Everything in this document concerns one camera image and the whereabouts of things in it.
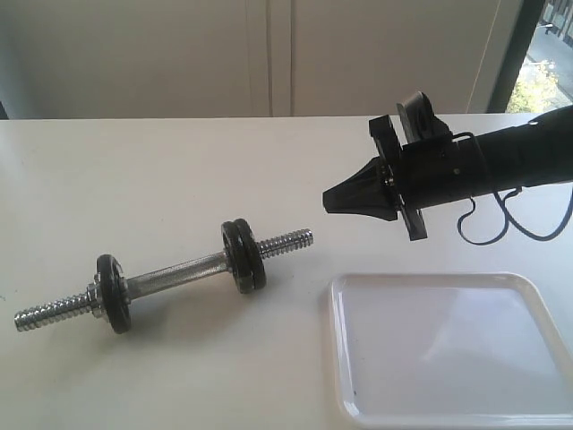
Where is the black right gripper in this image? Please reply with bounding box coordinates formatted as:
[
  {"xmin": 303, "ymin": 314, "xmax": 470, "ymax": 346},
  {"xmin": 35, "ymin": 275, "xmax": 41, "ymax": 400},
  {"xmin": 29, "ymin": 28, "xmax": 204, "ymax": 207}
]
[{"xmin": 322, "ymin": 116, "xmax": 486, "ymax": 241}]

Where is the chrome dumbbell bar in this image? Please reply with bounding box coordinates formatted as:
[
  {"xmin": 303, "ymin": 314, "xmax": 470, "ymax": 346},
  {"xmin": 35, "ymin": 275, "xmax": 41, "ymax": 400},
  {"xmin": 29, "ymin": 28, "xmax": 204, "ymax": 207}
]
[{"xmin": 13, "ymin": 228, "xmax": 314, "ymax": 332}]

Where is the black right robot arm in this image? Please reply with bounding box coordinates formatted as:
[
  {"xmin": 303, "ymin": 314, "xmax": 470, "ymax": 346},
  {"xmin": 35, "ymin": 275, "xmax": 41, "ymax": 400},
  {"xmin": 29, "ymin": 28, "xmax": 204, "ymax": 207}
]
[{"xmin": 322, "ymin": 107, "xmax": 572, "ymax": 241}]

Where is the white plastic tray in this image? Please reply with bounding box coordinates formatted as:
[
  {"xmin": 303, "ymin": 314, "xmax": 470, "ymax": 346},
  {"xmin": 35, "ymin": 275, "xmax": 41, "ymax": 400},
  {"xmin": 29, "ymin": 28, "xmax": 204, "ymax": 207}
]
[{"xmin": 328, "ymin": 273, "xmax": 572, "ymax": 429}]

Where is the chrome spin lock nut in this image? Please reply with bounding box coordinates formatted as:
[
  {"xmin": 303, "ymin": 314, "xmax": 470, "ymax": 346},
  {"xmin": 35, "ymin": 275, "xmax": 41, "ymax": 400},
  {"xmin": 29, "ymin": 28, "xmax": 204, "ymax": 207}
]
[{"xmin": 86, "ymin": 282, "xmax": 103, "ymax": 318}]

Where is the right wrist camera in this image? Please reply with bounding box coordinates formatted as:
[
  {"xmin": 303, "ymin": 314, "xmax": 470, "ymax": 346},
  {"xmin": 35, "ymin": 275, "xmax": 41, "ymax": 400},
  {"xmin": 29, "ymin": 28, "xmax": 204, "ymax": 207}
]
[{"xmin": 397, "ymin": 91, "xmax": 451, "ymax": 143}]

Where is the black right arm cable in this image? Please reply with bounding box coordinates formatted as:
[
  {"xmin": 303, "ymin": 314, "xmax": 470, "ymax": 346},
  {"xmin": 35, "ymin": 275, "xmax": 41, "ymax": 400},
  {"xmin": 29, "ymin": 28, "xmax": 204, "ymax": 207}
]
[{"xmin": 455, "ymin": 178, "xmax": 573, "ymax": 247}]

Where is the black window frame post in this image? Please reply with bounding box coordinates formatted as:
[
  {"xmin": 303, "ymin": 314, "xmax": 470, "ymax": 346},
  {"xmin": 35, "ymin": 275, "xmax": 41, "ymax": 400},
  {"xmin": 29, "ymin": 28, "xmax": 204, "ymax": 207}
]
[{"xmin": 485, "ymin": 0, "xmax": 545, "ymax": 114}]

